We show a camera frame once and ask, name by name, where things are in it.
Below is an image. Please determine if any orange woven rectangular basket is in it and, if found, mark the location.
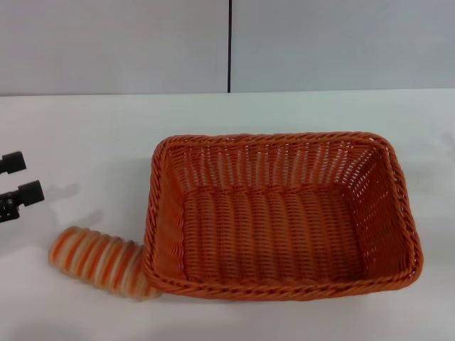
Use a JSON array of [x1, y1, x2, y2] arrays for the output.
[[141, 131, 426, 302]]

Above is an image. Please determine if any orange white striped bread roll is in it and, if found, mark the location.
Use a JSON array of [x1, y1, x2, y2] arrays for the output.
[[48, 225, 163, 303]]

